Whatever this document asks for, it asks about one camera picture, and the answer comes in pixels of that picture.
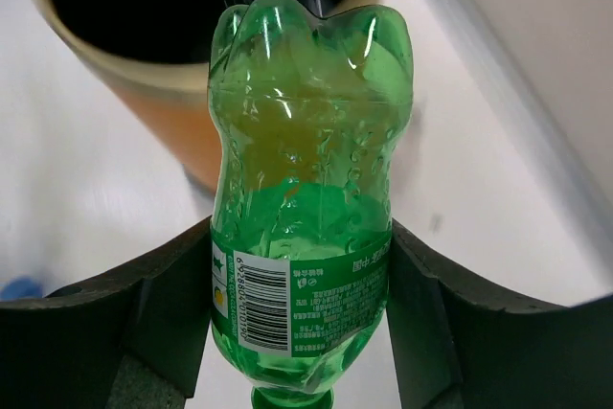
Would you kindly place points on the clear bottle blue label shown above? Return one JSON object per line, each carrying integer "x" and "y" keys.
{"x": 23, "y": 287}

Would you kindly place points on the green bottle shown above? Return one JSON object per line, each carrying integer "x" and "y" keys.
{"x": 309, "y": 111}

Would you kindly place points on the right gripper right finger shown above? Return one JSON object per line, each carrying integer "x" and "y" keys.
{"x": 462, "y": 341}

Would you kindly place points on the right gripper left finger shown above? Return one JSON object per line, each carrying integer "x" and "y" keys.
{"x": 131, "y": 337}

